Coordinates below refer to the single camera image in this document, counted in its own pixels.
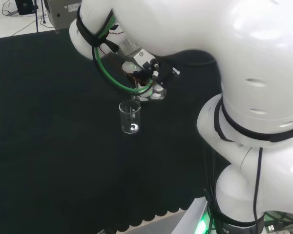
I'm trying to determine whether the grey metal cabinet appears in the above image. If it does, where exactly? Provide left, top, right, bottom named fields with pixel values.
left=43, top=0, right=83, bottom=30

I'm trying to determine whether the black base cable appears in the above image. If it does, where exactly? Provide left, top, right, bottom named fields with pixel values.
left=203, top=140, right=217, bottom=234

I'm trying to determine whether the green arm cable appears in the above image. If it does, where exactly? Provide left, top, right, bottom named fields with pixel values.
left=92, top=9, right=153, bottom=96

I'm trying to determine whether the dark tripod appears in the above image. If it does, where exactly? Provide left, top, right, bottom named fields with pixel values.
left=33, top=0, right=47, bottom=33

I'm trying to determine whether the clear graduated glass beaker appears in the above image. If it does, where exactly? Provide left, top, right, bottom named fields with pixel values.
left=118, top=99, right=141, bottom=135

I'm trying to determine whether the black scalloped bench cloth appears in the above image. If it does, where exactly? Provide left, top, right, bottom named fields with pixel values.
left=0, top=29, right=227, bottom=234

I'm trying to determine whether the black box device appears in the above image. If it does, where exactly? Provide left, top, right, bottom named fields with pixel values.
left=15, top=0, right=35, bottom=16

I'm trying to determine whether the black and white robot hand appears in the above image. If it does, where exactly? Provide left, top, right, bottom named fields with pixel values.
left=122, top=48, right=181, bottom=101

